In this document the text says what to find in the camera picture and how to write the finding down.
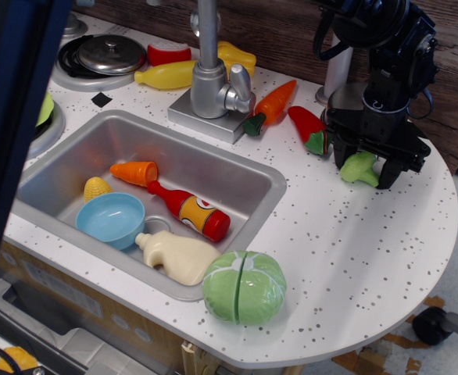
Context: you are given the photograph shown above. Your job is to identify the grey oven door handle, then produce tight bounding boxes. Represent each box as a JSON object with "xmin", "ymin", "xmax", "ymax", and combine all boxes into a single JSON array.
[{"xmin": 0, "ymin": 279, "xmax": 109, "ymax": 375}]

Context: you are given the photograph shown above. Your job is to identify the half orange toy carrot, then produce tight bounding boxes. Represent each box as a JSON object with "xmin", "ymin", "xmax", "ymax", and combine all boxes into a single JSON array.
[{"xmin": 109, "ymin": 161, "xmax": 159, "ymax": 188}]

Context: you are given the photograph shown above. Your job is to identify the red toy ketchup bottle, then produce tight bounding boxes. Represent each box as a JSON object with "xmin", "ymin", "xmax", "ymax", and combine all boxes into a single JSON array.
[{"xmin": 147, "ymin": 180, "xmax": 231, "ymax": 242}]

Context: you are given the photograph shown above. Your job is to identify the green toy cabbage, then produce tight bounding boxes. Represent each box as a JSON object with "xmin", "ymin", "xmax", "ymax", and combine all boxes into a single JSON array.
[{"xmin": 202, "ymin": 251, "xmax": 287, "ymax": 325}]

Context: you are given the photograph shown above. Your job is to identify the green plastic plate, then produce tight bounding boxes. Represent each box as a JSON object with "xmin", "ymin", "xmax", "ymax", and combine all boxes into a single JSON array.
[{"xmin": 36, "ymin": 91, "xmax": 55, "ymax": 127}]

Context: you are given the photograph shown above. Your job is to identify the yellow toy mustard bottle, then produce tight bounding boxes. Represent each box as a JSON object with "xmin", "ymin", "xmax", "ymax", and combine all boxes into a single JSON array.
[{"xmin": 134, "ymin": 60, "xmax": 197, "ymax": 90}]

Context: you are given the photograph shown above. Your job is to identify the light blue plastic bowl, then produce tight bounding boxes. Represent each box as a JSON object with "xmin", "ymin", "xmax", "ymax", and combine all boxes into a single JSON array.
[{"xmin": 76, "ymin": 192, "xmax": 145, "ymax": 250}]

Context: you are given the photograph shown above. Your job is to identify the red toy chili pepper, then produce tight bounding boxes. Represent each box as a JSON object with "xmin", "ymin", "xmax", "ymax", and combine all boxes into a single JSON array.
[{"xmin": 288, "ymin": 106, "xmax": 331, "ymax": 155}]

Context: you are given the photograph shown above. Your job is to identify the stainless steel pot lid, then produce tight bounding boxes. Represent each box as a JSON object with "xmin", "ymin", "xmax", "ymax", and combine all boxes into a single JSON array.
[{"xmin": 77, "ymin": 34, "xmax": 146, "ymax": 76}]

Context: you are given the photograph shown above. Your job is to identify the grey stove knob rear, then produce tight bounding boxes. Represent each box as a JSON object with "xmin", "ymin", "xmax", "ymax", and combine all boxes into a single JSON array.
[{"xmin": 63, "ymin": 13, "xmax": 88, "ymax": 38}]

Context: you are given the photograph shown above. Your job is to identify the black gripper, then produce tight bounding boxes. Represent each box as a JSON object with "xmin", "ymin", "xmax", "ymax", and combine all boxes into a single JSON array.
[{"xmin": 325, "ymin": 100, "xmax": 431, "ymax": 190}]

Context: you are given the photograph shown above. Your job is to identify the stainless steel toy pot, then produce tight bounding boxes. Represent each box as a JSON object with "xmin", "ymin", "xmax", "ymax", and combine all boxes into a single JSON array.
[{"xmin": 321, "ymin": 82, "xmax": 367, "ymax": 123}]

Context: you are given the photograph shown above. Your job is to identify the silver toy sink basin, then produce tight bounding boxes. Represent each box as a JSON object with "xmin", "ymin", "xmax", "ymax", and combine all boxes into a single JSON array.
[{"xmin": 12, "ymin": 110, "xmax": 287, "ymax": 301}]

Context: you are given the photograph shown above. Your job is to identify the red toy cheese wedge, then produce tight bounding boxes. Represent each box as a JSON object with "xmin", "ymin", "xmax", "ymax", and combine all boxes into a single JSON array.
[{"xmin": 147, "ymin": 41, "xmax": 191, "ymax": 66}]

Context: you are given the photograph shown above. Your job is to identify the cream toy mayonnaise bottle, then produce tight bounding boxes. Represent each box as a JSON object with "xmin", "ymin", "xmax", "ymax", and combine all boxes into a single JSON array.
[{"xmin": 134, "ymin": 230, "xmax": 221, "ymax": 286}]

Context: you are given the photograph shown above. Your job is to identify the black coil burner front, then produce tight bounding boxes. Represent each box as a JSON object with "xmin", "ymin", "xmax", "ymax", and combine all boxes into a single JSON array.
[{"xmin": 26, "ymin": 102, "xmax": 66, "ymax": 160}]

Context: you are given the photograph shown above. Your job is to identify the black tape square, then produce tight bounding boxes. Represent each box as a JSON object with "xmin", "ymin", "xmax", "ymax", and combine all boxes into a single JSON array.
[{"xmin": 91, "ymin": 92, "xmax": 113, "ymax": 108}]

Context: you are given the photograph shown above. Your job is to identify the light green toy broccoli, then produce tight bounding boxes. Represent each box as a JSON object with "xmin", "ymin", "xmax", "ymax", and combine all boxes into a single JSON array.
[{"xmin": 339, "ymin": 151, "xmax": 379, "ymax": 188}]

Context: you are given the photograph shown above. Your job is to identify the silver toy faucet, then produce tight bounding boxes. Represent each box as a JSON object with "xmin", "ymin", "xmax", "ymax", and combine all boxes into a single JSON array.
[{"xmin": 168, "ymin": 1, "xmax": 256, "ymax": 144}]

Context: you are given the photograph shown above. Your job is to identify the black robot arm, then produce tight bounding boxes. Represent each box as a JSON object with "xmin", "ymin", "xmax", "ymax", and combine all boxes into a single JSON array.
[{"xmin": 313, "ymin": 1, "xmax": 439, "ymax": 190}]

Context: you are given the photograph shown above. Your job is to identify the yellow toy corn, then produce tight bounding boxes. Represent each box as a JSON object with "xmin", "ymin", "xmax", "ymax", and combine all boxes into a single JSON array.
[{"xmin": 84, "ymin": 177, "xmax": 113, "ymax": 203}]

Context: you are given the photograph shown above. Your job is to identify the grey metal pole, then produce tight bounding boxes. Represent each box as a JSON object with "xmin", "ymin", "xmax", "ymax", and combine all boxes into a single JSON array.
[{"xmin": 316, "ymin": 47, "xmax": 353, "ymax": 106}]

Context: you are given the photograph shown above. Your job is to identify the black caster wheel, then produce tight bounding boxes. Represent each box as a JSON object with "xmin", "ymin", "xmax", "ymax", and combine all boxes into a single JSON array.
[{"xmin": 412, "ymin": 306, "xmax": 452, "ymax": 346}]

